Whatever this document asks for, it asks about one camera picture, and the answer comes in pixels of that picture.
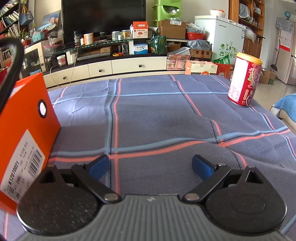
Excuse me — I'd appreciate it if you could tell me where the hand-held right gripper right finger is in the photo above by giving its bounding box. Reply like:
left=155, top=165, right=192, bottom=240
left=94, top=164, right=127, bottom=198
left=182, top=155, right=266, bottom=204

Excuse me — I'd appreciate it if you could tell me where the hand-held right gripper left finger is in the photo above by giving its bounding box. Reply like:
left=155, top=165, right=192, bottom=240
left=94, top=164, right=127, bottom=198
left=38, top=154, right=122, bottom=204

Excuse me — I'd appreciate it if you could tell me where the orange cardboard box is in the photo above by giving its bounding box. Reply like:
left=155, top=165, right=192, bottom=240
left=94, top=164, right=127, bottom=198
left=0, top=72, right=62, bottom=215

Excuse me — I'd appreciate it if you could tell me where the red can with yellow lid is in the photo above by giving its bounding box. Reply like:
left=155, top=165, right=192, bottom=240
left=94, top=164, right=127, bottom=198
left=228, top=52, right=264, bottom=108

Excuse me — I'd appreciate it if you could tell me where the red gift box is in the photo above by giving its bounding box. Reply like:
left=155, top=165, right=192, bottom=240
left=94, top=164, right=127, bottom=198
left=216, top=63, right=232, bottom=80

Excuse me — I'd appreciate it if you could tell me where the white and orange gift bag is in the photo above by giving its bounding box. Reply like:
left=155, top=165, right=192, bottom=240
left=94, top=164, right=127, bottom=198
left=185, top=60, right=218, bottom=76

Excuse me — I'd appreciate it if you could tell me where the white television cabinet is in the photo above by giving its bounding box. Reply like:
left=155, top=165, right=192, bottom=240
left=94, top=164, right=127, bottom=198
left=23, top=38, right=192, bottom=88

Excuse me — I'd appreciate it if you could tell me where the blue towel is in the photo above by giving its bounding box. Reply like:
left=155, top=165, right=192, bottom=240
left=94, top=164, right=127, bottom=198
left=274, top=94, right=296, bottom=121

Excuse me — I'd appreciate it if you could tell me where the white crate with papers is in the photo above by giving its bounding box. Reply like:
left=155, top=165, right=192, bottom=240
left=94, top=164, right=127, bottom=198
left=167, top=46, right=192, bottom=70

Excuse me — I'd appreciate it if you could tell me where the dark printed cardboard box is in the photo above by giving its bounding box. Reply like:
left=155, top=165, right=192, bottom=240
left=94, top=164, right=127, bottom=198
left=191, top=49, right=213, bottom=61

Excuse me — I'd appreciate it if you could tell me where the blue and white carton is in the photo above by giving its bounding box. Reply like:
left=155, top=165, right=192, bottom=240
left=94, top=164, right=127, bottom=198
left=134, top=44, right=148, bottom=55

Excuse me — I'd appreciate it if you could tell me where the pink plastic basket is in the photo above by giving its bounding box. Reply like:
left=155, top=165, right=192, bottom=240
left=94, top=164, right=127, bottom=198
left=43, top=44, right=61, bottom=57

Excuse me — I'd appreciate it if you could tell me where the white glass-door cabinet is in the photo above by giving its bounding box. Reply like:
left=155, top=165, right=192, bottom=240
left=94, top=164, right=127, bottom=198
left=23, top=42, right=47, bottom=77

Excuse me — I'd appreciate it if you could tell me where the green plastic bag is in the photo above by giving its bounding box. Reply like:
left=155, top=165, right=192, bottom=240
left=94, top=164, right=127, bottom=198
left=149, top=35, right=167, bottom=55

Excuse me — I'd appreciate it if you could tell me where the red plastic basin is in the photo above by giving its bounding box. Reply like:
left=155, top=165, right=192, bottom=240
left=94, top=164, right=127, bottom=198
left=186, top=32, right=205, bottom=40

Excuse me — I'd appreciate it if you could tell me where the white chest freezer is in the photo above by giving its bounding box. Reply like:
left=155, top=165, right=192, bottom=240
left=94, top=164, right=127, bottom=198
left=194, top=14, right=246, bottom=64

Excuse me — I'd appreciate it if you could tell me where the brown cardboard box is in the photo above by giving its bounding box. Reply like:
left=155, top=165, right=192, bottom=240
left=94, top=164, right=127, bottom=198
left=159, top=20, right=188, bottom=39

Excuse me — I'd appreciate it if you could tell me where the orange and white carton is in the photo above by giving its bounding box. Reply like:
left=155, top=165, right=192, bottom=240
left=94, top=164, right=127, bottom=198
left=132, top=21, right=148, bottom=39

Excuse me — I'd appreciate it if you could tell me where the teal plastic basket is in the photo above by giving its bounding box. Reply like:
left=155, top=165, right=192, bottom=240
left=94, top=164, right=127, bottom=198
left=32, top=31, right=45, bottom=43

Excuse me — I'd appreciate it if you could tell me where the black flat television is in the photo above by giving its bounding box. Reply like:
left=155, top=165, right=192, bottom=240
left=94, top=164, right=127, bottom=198
left=61, top=0, right=147, bottom=44

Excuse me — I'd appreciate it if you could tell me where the colourful picture board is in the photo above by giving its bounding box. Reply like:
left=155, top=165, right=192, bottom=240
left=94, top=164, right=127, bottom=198
left=37, top=10, right=62, bottom=32

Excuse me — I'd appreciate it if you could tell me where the white bowl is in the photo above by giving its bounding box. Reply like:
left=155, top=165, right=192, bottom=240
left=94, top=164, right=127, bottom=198
left=209, top=9, right=226, bottom=18

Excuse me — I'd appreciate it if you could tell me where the green plastic shelf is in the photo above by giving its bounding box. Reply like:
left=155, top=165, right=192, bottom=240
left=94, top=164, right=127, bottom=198
left=152, top=0, right=183, bottom=35

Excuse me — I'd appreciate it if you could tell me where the wooden shelf unit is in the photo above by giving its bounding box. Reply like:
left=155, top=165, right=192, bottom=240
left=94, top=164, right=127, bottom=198
left=229, top=0, right=265, bottom=59

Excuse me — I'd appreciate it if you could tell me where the blue gift bag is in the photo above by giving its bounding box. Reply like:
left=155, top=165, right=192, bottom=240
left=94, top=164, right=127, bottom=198
left=20, top=5, right=34, bottom=26

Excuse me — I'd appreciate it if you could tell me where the bookshelf with books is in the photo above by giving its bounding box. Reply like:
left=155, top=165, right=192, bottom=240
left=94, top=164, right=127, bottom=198
left=0, top=0, right=20, bottom=67

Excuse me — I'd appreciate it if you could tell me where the black curved cable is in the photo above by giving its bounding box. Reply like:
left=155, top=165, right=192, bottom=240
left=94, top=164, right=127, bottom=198
left=0, top=37, right=25, bottom=112

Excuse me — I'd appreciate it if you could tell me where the wall calendar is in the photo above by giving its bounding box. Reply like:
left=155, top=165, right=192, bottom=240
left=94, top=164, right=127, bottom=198
left=275, top=17, right=294, bottom=52

